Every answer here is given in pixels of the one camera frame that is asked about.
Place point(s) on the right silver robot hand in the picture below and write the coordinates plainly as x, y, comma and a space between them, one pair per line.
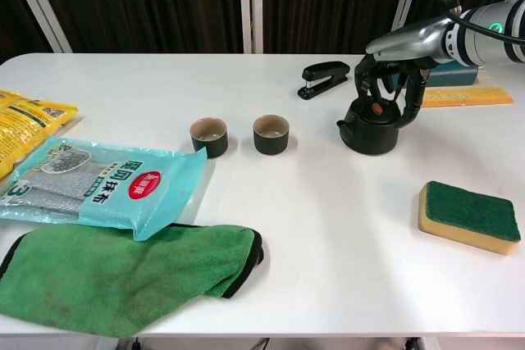
410, 40

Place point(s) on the black teapot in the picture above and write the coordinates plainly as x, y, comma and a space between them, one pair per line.
369, 137

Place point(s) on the dark green teacup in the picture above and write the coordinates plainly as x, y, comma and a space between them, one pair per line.
209, 147
270, 145

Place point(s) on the orange Lexicon box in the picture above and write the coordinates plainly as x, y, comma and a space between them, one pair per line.
471, 97

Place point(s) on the black stapler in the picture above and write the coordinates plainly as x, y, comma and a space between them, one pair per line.
324, 71

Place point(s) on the green and yellow sponge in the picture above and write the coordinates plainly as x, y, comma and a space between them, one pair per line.
467, 210

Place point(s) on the light blue cloth package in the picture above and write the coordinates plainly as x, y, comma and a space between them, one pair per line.
123, 186

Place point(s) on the green microfiber cloth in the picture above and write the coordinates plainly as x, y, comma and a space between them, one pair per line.
123, 276

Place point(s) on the yellow plastic bag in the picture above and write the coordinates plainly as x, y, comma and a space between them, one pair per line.
24, 120

